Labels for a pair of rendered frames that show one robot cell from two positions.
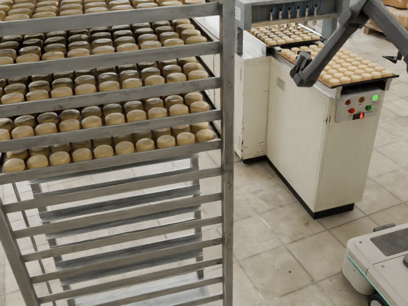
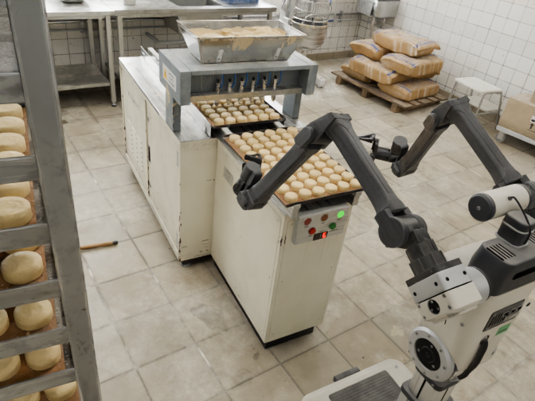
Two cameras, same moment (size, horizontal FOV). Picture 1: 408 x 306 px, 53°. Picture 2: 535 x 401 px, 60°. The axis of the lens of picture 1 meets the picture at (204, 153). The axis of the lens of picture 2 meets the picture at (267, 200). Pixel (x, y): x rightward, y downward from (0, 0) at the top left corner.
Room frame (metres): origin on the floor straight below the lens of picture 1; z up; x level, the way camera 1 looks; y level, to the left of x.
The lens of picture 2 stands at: (0.50, -0.18, 1.87)
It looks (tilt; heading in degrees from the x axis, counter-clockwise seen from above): 33 degrees down; 344
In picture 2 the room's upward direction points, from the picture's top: 8 degrees clockwise
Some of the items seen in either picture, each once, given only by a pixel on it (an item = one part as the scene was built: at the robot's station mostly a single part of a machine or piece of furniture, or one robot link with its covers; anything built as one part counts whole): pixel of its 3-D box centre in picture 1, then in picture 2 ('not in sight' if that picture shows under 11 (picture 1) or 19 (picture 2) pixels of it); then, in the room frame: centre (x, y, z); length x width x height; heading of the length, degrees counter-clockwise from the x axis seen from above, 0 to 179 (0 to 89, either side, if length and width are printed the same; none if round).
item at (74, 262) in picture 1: (131, 251); not in sight; (1.30, 0.33, 0.42); 0.64 x 0.03 x 0.03; 103
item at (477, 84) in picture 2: not in sight; (475, 103); (4.68, -3.51, 0.23); 0.45 x 0.45 x 0.46; 14
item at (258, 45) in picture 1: (231, 25); (169, 84); (3.17, -0.24, 0.88); 1.28 x 0.01 x 0.07; 16
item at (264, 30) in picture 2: not in sight; (241, 36); (2.77, -0.57, 1.28); 0.54 x 0.27 x 0.06; 106
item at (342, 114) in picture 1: (358, 105); (320, 223); (1.93, -0.81, 0.77); 0.24 x 0.04 x 0.14; 106
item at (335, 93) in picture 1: (257, 38); (201, 108); (2.84, -0.40, 0.87); 2.01 x 0.03 x 0.07; 16
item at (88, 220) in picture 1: (122, 211); not in sight; (0.92, 0.24, 0.96); 0.64 x 0.03 x 0.03; 103
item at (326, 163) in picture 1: (315, 129); (270, 234); (2.28, -0.71, 0.45); 0.70 x 0.34 x 0.90; 16
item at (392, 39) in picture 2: not in sight; (404, 42); (5.48, -2.92, 0.62); 0.72 x 0.42 x 0.17; 28
